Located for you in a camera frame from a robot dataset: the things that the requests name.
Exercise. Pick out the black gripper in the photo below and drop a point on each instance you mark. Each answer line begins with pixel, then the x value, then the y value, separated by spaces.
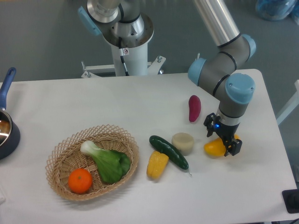
pixel 226 128

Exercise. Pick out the yellow orange mango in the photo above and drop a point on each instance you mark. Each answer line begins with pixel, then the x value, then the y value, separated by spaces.
pixel 215 148

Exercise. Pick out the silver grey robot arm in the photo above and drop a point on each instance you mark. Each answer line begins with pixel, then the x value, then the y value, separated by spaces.
pixel 217 76

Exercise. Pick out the beige round cake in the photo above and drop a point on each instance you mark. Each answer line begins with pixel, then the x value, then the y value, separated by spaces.
pixel 184 142

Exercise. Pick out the purple sweet potato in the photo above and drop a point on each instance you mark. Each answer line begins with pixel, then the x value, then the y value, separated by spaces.
pixel 194 108

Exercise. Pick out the dark green cucumber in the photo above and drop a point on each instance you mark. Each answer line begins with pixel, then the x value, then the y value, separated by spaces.
pixel 163 146

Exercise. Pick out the yellow bell pepper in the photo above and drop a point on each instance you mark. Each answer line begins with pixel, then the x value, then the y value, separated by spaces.
pixel 156 165

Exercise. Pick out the black device at table edge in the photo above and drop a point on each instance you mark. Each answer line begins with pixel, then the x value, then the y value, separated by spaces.
pixel 291 200

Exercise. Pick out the green bok choy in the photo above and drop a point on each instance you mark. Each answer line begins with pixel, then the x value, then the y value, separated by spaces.
pixel 112 165

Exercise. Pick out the blue plastic bag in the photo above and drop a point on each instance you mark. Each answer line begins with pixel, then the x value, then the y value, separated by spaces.
pixel 274 10

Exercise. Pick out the orange mandarin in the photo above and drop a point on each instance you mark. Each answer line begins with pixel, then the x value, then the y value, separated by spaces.
pixel 80 181

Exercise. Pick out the woven wicker basket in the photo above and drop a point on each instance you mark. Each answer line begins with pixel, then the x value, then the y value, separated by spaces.
pixel 67 157

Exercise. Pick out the white table frame bar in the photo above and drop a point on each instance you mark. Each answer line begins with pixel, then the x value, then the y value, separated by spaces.
pixel 290 105

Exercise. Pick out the white metal base frame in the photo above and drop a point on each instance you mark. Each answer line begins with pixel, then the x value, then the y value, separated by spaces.
pixel 154 68

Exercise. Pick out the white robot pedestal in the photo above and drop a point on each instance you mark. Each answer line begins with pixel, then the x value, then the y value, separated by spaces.
pixel 129 46

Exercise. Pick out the blue saucepan with handle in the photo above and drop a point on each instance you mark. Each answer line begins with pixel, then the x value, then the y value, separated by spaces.
pixel 9 131

